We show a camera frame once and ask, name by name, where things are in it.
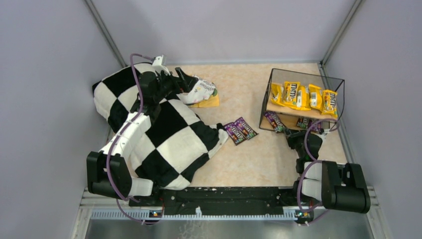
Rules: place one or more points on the yellow m&m bag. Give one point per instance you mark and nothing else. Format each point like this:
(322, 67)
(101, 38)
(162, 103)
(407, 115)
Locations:
(290, 94)
(329, 106)

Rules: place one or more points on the black white checkered cloth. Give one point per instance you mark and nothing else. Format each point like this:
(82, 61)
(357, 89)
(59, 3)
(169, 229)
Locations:
(177, 144)

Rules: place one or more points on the yellow cloth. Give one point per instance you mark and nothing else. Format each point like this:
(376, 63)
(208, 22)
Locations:
(212, 101)

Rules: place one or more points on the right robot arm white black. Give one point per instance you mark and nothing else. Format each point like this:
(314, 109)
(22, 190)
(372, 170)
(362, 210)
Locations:
(334, 186)

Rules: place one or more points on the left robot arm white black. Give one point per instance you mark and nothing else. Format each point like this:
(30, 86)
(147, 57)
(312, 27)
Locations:
(107, 171)

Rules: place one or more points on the yellow m&m bag front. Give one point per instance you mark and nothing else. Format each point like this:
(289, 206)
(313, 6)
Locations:
(290, 94)

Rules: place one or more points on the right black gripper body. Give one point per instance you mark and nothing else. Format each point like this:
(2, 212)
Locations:
(293, 136)

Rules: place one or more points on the yellow candy bag shelf left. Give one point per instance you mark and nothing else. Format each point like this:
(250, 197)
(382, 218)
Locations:
(303, 99)

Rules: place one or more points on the yellow candy bag shelf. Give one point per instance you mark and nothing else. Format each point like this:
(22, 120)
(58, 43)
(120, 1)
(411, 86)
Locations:
(316, 101)
(303, 99)

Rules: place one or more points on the animal print white cloth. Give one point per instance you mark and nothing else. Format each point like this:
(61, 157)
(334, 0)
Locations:
(201, 91)

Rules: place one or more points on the yellow candy bag barcode side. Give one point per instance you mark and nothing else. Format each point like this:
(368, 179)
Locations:
(277, 94)

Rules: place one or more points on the purple m&m bag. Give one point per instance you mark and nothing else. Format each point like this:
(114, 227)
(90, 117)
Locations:
(245, 128)
(275, 122)
(234, 133)

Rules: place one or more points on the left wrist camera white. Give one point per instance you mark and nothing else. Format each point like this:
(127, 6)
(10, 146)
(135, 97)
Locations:
(160, 62)

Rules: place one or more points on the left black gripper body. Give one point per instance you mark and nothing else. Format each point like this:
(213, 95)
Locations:
(174, 83)

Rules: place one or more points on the yellow m&m bag on shelf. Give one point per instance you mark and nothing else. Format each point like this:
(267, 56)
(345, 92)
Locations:
(329, 106)

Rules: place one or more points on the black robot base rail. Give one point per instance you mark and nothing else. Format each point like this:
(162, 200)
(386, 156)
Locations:
(225, 203)

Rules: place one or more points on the black wire mesh shelf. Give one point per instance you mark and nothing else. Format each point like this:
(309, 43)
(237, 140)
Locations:
(288, 116)

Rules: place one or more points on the yellow candy bag shelf middle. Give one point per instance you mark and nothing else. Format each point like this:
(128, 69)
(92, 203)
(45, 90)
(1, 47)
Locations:
(316, 101)

